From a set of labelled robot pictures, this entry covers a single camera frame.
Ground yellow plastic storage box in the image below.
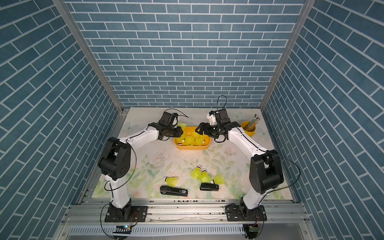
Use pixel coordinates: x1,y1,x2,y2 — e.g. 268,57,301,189
174,127,211,150

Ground yellow shuttlecock small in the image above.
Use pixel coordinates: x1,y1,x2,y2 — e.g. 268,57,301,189
191,166,202,180

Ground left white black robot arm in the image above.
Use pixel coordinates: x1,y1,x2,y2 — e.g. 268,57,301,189
98,111,183,213

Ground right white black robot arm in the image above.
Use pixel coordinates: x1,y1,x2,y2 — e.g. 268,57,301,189
195,109,284,216

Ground yellow pen cup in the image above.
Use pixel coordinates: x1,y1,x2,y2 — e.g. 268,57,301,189
241,121,256,137

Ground bundle of pencils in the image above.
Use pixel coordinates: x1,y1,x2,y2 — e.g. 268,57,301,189
245,114,260,132

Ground yellow shuttlecock front upright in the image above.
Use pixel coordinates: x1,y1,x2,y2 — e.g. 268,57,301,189
200,170,212,184

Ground small black stapler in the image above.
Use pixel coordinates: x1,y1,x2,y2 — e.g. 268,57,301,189
200,183,219,192

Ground large black stapler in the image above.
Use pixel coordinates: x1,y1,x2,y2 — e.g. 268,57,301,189
160,185,188,197

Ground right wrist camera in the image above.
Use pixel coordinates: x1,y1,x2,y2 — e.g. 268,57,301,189
207,111,217,126

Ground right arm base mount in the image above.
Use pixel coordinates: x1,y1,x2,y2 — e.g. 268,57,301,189
225,204,267,222

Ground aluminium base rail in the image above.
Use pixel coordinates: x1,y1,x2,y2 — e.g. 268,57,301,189
62,198,310,225

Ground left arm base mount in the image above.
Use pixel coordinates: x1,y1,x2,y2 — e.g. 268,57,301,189
105,204,148,223

